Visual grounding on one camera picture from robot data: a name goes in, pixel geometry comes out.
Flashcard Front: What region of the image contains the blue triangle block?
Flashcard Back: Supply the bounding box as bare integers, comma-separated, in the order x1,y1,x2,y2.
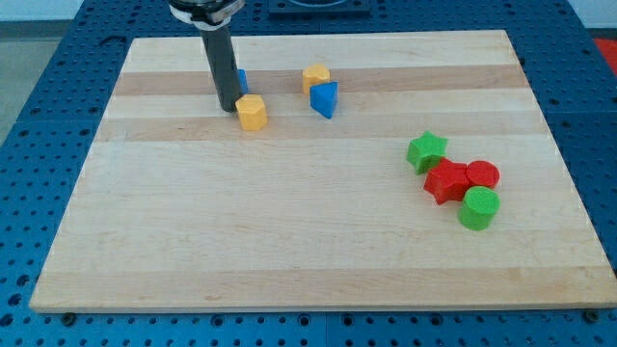
309,81,338,119

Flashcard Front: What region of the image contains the yellow hexagon block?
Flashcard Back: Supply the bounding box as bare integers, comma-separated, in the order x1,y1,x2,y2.
235,94,268,131

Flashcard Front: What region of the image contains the robot arm flange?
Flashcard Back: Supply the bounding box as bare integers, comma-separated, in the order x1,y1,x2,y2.
168,0,245,26

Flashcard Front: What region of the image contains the wooden board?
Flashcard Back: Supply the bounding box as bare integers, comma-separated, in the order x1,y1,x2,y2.
30,30,616,313

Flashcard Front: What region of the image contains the yellow rounded block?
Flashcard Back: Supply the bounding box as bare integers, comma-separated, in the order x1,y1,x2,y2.
302,64,331,94

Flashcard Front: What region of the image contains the blue block behind stick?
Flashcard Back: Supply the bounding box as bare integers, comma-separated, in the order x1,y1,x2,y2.
238,69,249,94

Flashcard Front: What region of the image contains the green star block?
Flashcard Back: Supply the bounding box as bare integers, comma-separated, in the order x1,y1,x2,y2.
406,131,448,174

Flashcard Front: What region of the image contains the red star block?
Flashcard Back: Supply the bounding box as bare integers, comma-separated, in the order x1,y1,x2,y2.
423,158,470,204

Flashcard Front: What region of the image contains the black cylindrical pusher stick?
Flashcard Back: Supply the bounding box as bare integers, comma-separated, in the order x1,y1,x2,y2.
201,25,242,112

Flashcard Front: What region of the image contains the red cylinder block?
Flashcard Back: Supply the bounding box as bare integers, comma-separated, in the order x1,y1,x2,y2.
466,160,500,189

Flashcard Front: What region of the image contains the green cylinder block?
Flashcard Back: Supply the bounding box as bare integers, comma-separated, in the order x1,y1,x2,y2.
457,186,500,231

